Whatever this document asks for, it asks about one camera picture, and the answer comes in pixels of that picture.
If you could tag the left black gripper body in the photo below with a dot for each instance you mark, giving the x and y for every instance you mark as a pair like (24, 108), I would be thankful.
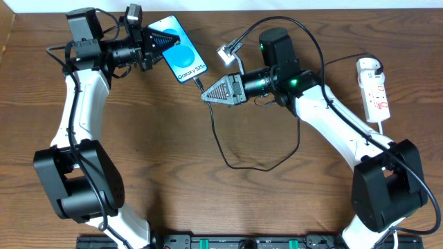
(144, 48)

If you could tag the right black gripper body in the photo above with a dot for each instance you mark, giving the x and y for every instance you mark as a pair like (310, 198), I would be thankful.
(236, 88)

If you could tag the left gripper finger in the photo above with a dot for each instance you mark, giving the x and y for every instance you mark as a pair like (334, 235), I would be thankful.
(155, 58)
(157, 42)

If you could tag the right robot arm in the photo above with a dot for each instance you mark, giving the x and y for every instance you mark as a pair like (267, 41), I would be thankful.
(388, 183)

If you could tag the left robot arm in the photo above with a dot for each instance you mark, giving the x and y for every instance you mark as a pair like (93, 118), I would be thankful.
(79, 178)

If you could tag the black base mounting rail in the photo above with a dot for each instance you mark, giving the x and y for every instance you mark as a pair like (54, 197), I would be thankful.
(183, 241)

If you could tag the white power strip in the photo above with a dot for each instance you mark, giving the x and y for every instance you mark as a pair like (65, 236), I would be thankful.
(375, 102)

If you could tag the Samsung Galaxy smartphone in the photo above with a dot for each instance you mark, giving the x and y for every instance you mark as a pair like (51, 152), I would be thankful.
(183, 59)

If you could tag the white charger plug adapter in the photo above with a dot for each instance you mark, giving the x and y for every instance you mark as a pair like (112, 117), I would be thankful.
(368, 64)

